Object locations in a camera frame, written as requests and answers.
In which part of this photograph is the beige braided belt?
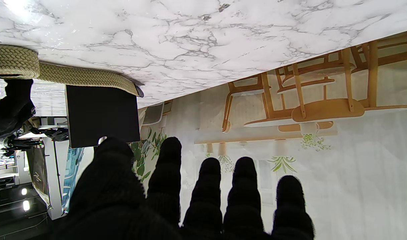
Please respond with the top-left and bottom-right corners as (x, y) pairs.
(0, 44), (144, 98)

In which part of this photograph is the black backdrop stand pole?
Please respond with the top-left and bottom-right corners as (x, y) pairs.
(53, 140), (64, 210)

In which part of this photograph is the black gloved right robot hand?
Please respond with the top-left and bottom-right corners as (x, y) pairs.
(0, 55), (36, 142)

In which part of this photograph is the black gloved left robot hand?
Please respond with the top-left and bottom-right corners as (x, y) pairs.
(53, 136), (315, 240)

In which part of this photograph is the black square storage box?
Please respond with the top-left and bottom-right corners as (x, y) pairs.
(65, 85), (141, 149)

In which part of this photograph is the printed room scene backdrop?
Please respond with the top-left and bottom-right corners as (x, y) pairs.
(62, 28), (407, 240)

